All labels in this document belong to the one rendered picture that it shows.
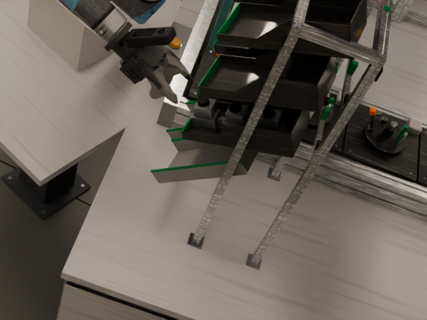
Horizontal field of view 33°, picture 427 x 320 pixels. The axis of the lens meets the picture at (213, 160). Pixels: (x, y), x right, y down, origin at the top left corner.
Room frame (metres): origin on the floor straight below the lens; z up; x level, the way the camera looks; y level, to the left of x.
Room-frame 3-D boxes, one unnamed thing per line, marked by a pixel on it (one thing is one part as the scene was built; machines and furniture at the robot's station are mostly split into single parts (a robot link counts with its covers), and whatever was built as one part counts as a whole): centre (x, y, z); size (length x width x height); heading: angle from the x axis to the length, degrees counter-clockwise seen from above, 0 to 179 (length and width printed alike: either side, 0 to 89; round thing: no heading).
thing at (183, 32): (1.69, 0.26, 0.93); 0.21 x 0.07 x 0.06; 5
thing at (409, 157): (1.66, -0.46, 1.01); 0.24 x 0.24 x 0.13; 5
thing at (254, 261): (1.27, -0.12, 1.26); 0.36 x 0.21 x 0.80; 5
